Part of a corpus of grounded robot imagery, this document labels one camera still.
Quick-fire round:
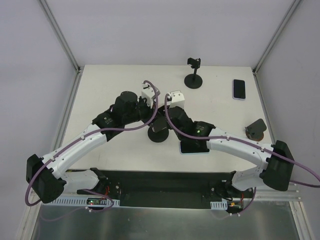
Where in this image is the black phone cream case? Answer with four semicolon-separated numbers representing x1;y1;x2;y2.
151;116;167;133

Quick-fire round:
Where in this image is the black round-base phone stand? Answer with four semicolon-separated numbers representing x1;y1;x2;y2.
147;124;169;143

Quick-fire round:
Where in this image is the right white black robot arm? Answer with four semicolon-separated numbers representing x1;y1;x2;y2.
164;106;294;198

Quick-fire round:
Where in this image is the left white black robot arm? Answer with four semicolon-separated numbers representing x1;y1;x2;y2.
25;88;160;207

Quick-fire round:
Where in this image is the black phone blue case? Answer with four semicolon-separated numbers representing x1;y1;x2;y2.
179;141;210;155

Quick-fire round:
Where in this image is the black rear phone stand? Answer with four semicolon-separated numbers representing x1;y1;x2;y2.
184;57;203;89

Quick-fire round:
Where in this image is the black phone lavender case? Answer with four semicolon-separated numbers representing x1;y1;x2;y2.
232;79;246;100

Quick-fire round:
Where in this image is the black stand on brown disc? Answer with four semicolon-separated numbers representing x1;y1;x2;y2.
245;118;267;142

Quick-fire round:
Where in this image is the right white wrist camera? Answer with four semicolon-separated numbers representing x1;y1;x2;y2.
166;90;185;109

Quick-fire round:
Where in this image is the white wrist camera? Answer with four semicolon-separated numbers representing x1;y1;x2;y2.
141;83;160;108
166;90;185;109

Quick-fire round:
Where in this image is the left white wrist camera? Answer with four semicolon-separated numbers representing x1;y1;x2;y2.
141;83;160;108

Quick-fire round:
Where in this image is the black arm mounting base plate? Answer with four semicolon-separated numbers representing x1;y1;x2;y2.
90;168;254;209

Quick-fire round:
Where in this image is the right white slotted cable duct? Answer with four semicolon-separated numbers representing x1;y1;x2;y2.
210;200;228;211

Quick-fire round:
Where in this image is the white slotted cable duct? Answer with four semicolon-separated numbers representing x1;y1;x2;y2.
210;200;228;211
45;196;120;208

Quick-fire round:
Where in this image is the left white slotted cable duct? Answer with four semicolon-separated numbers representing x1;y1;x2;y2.
45;196;120;208

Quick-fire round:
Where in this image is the aluminium extrusion rail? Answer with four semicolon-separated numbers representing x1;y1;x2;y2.
254;184;302;202

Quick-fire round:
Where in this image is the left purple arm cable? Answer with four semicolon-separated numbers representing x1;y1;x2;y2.
24;79;161;213

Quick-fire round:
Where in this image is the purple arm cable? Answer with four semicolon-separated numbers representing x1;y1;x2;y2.
163;92;320;213
24;79;161;213

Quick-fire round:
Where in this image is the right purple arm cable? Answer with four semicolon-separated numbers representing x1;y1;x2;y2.
163;92;320;213

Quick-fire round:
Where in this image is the left aluminium frame post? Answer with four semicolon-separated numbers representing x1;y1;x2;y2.
38;0;83;73

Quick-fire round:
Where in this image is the aluminium frame post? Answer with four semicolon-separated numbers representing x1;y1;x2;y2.
251;0;303;75
38;0;83;73

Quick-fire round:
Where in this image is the right aluminium frame post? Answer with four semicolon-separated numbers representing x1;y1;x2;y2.
251;0;303;75

